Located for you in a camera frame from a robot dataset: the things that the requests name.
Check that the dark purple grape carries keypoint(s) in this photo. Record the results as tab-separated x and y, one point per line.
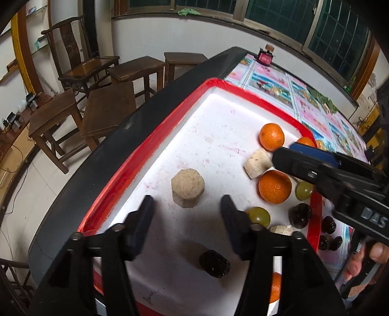
300	215

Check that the green leaf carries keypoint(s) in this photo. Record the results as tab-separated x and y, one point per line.
323	100

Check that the person's right hand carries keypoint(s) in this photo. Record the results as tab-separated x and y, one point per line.
378	252

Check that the red bottle with cork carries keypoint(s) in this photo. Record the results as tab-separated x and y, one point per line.
265	56

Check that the wooden chair frame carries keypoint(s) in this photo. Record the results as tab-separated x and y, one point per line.
13	263

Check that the green cloth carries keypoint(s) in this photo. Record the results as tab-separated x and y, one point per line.
188	12

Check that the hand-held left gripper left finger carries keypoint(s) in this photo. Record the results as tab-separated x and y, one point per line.
141	224

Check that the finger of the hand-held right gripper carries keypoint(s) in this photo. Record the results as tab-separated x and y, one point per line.
313	152
301	167

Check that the orange mandarin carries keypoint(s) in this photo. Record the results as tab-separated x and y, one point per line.
305	142
275	288
275	187
271	136

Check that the colourful printed tablecloth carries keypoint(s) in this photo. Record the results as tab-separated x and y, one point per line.
273	82

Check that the dark wooden stool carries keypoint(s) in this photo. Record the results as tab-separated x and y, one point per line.
185	57
136	66

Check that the red rimmed white tray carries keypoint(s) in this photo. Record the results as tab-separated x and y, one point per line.
212	136

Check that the small black box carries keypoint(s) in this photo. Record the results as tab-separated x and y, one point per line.
370	153

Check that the dark framed window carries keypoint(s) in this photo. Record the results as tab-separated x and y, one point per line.
334	27
182	3

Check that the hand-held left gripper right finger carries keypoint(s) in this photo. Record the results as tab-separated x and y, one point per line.
234	228

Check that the green grape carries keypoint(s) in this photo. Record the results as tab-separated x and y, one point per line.
304	191
258	216

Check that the dark wooden armchair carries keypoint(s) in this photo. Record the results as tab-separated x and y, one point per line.
91	65

